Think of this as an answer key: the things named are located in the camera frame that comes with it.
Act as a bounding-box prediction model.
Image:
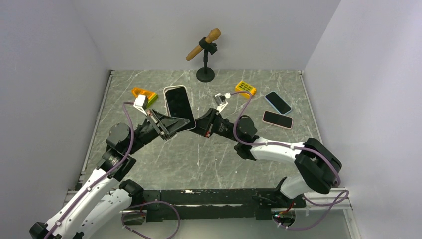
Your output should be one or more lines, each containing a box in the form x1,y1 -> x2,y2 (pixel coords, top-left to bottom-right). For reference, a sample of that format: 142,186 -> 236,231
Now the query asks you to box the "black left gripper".
126,108 -> 191,155

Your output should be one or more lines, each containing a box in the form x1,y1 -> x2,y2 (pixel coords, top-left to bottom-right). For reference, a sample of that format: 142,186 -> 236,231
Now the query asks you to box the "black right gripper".
184,108 -> 241,143

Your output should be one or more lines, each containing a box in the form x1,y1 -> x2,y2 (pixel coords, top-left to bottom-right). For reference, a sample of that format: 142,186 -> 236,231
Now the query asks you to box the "beige phone case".
163,85 -> 197,133

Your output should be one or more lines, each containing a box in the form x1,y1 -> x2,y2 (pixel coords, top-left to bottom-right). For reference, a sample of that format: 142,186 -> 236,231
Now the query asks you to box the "phone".
262,111 -> 293,129
265,91 -> 292,115

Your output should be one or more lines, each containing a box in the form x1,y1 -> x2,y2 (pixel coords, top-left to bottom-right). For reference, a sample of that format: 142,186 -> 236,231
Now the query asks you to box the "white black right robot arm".
191,108 -> 342,207

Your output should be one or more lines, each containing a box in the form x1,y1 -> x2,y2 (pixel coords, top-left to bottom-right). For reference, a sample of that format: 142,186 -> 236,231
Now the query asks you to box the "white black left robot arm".
29,110 -> 190,239

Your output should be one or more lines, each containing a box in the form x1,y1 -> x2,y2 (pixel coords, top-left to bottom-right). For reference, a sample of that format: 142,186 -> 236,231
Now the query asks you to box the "phone in blue case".
265,91 -> 292,115

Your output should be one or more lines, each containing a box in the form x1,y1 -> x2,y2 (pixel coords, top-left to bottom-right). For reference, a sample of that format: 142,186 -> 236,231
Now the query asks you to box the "orange green toy block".
132,87 -> 158,108

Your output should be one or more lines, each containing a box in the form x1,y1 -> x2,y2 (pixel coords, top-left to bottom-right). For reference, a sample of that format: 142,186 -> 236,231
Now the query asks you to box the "black microphone stand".
196,50 -> 215,83

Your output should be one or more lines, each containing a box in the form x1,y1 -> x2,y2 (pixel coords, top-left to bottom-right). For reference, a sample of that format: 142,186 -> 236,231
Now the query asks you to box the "yellow toy brick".
235,80 -> 257,99

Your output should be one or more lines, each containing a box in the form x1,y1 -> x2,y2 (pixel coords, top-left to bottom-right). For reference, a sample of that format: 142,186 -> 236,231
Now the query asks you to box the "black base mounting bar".
131,188 -> 306,222

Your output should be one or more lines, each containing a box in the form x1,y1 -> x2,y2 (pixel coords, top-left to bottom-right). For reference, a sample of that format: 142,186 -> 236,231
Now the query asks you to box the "wooden microphone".
185,28 -> 221,61

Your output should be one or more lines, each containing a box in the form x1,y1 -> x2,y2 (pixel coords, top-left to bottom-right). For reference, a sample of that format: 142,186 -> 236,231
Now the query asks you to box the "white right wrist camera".
213,93 -> 231,113

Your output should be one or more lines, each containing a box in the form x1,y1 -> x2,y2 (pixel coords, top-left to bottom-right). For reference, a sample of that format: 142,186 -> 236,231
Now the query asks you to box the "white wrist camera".
213,93 -> 231,113
133,94 -> 149,115

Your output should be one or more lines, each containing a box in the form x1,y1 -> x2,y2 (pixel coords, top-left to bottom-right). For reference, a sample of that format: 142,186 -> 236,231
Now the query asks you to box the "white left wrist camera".
133,94 -> 149,115

